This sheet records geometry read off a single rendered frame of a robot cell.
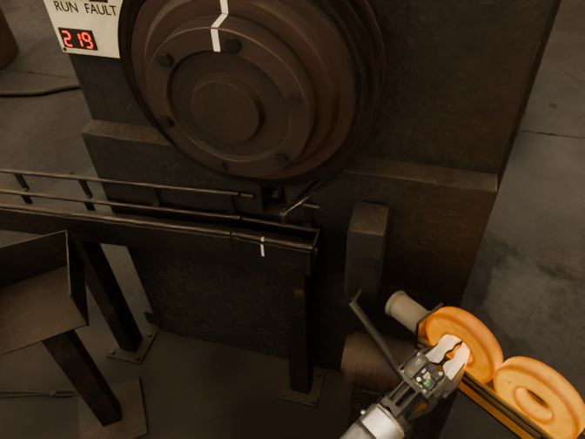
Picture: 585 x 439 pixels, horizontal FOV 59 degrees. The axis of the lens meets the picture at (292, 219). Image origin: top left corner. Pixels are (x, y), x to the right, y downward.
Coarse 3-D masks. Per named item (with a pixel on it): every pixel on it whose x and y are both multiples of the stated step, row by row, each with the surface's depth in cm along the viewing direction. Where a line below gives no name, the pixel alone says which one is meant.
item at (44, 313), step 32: (0, 256) 120; (32, 256) 123; (64, 256) 127; (0, 288) 126; (32, 288) 125; (64, 288) 124; (0, 320) 120; (32, 320) 119; (64, 320) 118; (0, 352) 114; (64, 352) 131; (96, 384) 145; (128, 384) 170; (96, 416) 156; (128, 416) 163
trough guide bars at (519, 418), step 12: (420, 336) 103; (420, 348) 104; (444, 360) 99; (468, 372) 96; (468, 384) 96; (480, 384) 94; (492, 396) 92; (504, 408) 92; (516, 420) 90; (528, 420) 88; (528, 432) 89; (540, 432) 86
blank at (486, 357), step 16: (432, 320) 99; (448, 320) 95; (464, 320) 93; (432, 336) 102; (464, 336) 94; (480, 336) 91; (480, 352) 92; (496, 352) 91; (480, 368) 95; (496, 368) 92
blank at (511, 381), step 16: (512, 368) 87; (528, 368) 85; (544, 368) 84; (496, 384) 93; (512, 384) 89; (528, 384) 86; (544, 384) 83; (560, 384) 82; (512, 400) 91; (528, 400) 91; (544, 400) 85; (560, 400) 82; (576, 400) 82; (528, 416) 90; (544, 416) 88; (560, 416) 83; (576, 416) 81; (560, 432) 85; (576, 432) 82
